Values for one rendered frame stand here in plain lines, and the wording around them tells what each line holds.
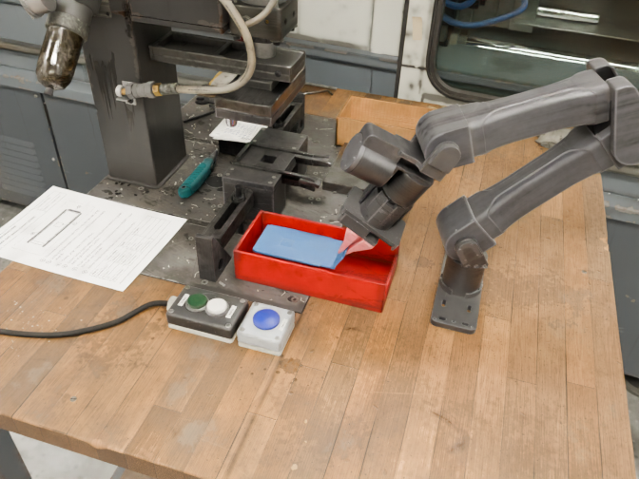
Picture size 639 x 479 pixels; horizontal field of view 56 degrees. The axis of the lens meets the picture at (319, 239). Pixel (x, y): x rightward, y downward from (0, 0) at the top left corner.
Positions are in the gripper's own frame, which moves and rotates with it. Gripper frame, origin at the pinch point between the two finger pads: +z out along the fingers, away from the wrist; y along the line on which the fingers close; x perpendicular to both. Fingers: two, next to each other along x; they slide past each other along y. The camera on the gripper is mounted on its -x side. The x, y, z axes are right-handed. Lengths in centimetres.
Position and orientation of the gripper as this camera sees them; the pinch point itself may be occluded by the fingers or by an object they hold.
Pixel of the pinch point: (343, 249)
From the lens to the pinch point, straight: 97.4
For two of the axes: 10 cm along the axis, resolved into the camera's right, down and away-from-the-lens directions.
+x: -2.9, 5.8, -7.6
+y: -8.1, -5.7, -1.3
